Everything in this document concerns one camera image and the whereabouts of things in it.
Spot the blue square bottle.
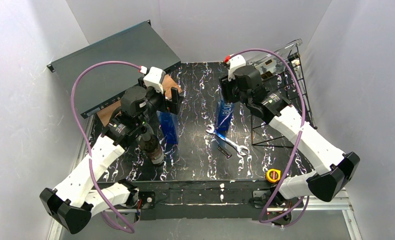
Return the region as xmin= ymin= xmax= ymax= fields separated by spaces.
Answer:
xmin=157 ymin=111 xmax=179 ymax=145
xmin=215 ymin=96 xmax=235 ymax=132

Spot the clear round glass bottle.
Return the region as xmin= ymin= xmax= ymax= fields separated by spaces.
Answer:
xmin=256 ymin=38 xmax=303 ymax=64

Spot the clear square labelled bottle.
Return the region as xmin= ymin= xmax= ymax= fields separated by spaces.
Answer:
xmin=248 ymin=54 xmax=287 ymax=82

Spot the black wire wine rack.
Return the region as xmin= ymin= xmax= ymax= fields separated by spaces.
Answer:
xmin=250 ymin=44 xmax=318 ymax=148

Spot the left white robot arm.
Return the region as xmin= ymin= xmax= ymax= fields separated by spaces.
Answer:
xmin=39 ymin=78 xmax=183 ymax=234

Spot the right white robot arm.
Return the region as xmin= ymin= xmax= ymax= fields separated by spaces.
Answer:
xmin=219 ymin=65 xmax=360 ymax=202

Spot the dark green wine bottle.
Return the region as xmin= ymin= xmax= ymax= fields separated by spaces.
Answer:
xmin=138 ymin=126 xmax=165 ymax=166

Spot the brown wooden board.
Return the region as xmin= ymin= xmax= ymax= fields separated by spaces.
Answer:
xmin=97 ymin=75 xmax=183 ymax=127

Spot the grey metal electronics box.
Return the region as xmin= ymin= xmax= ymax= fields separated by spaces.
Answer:
xmin=47 ymin=21 xmax=181 ymax=119

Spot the silver combination wrench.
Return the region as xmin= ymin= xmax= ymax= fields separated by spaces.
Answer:
xmin=206 ymin=124 xmax=250 ymax=156

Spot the yellow tape measure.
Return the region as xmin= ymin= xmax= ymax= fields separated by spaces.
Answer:
xmin=265 ymin=168 xmax=282 ymax=184

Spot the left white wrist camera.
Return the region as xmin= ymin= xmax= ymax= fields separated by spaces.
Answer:
xmin=139 ymin=66 xmax=166 ymax=94

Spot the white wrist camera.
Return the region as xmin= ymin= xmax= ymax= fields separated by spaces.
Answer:
xmin=224 ymin=54 xmax=247 ymax=82
xmin=139 ymin=66 xmax=166 ymax=94

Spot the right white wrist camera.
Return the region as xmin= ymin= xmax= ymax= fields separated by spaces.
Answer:
xmin=224 ymin=54 xmax=247 ymax=82

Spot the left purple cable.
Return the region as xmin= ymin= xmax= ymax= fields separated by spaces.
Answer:
xmin=70 ymin=60 xmax=148 ymax=234

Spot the purple cable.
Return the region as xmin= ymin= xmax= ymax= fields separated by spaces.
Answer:
xmin=70 ymin=60 xmax=148 ymax=234
xmin=230 ymin=48 xmax=310 ymax=228

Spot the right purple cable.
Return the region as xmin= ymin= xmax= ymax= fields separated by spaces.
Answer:
xmin=230 ymin=48 xmax=310 ymax=228

